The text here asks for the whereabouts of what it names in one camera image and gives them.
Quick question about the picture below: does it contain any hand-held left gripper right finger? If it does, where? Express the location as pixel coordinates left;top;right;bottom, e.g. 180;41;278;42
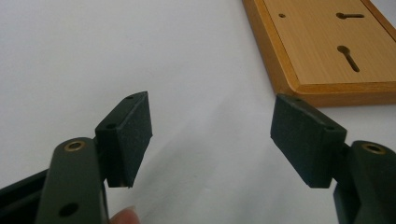
270;92;347;189

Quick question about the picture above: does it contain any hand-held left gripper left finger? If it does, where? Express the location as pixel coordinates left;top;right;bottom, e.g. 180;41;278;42
94;91;153;189

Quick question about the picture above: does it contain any wooden picture frame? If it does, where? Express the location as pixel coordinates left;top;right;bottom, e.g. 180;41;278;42
242;0;396;108

